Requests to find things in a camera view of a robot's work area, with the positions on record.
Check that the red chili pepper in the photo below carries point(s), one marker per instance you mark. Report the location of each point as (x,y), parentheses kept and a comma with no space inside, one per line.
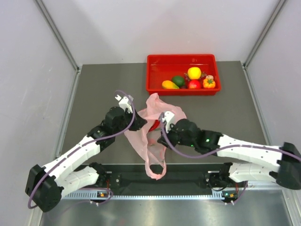
(155,125)

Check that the grey slotted cable duct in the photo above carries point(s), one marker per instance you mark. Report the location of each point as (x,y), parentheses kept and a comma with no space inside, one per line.
(103,195)

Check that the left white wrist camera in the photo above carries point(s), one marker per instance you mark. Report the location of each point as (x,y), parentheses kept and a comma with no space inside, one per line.
(125,103)

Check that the red apple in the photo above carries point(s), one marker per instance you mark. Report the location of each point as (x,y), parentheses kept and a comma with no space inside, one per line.
(194,84)

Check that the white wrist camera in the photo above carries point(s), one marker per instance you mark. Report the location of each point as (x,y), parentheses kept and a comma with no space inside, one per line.
(167,118)
(125,103)

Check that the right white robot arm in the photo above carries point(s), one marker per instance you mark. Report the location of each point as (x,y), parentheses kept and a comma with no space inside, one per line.
(278,164)

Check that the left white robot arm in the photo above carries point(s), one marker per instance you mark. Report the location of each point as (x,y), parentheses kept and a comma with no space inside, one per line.
(47,185)

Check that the red plastic tray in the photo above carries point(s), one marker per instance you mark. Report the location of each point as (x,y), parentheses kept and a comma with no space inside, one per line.
(164,67)

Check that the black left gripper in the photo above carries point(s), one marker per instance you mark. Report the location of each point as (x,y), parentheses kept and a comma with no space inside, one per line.
(138,122)

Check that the yellow mango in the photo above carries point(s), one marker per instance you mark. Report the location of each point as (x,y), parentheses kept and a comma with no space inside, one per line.
(169,85)

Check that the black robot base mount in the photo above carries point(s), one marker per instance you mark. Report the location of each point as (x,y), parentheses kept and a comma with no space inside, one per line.
(131,179)

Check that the fruit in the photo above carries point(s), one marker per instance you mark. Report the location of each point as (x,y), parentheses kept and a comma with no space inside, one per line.
(194,73)

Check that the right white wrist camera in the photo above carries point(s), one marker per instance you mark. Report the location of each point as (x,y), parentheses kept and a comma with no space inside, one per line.
(167,118)

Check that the pink plastic bag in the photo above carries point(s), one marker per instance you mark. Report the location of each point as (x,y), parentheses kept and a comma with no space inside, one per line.
(144,141)

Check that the orange bell pepper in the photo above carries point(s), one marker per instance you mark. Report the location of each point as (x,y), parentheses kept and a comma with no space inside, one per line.
(209,84)

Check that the green avocado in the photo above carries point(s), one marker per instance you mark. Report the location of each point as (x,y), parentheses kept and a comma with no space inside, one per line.
(178,81)

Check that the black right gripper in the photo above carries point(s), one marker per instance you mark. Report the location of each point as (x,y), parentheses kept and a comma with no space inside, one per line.
(171,128)

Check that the purple grape bunch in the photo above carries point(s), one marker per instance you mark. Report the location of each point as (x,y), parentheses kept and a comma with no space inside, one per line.
(187,78)

